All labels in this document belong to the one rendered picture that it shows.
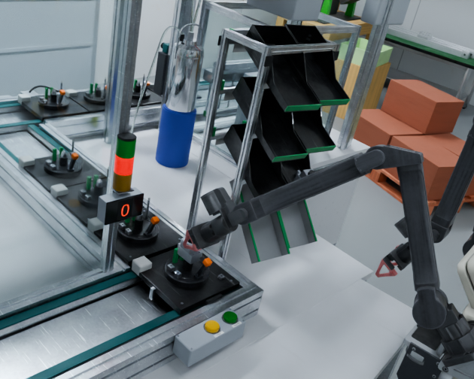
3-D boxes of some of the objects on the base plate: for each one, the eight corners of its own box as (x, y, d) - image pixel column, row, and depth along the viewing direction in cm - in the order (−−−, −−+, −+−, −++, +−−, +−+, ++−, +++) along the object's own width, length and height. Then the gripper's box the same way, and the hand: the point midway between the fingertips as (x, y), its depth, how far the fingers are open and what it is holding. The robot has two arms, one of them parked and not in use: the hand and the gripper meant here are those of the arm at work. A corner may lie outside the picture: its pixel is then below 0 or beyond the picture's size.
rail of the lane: (256, 314, 176) (264, 287, 171) (-29, 469, 116) (-30, 435, 111) (245, 304, 180) (252, 277, 174) (-39, 450, 119) (-42, 416, 114)
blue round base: (194, 165, 262) (204, 112, 250) (168, 171, 251) (177, 116, 239) (174, 151, 271) (182, 99, 258) (148, 156, 260) (155, 103, 248)
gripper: (211, 243, 150) (181, 259, 161) (237, 233, 157) (206, 249, 168) (202, 220, 151) (172, 238, 162) (227, 211, 158) (197, 228, 169)
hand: (191, 242), depth 165 cm, fingers closed on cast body, 4 cm apart
